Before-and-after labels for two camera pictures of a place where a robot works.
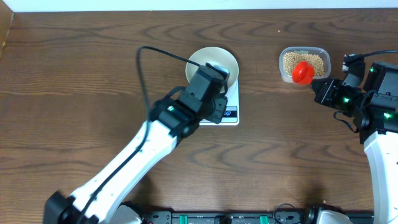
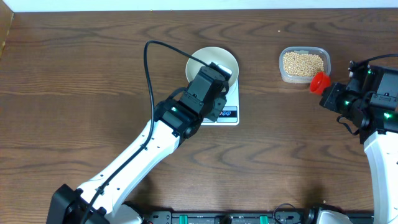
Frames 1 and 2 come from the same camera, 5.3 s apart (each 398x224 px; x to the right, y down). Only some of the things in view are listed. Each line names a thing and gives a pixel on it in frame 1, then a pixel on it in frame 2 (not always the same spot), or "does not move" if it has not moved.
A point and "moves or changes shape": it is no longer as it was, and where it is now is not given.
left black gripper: (220, 104) does not move
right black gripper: (324, 98) does not move
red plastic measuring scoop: (302, 73) moves or changes shape
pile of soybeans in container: (290, 59) does not move
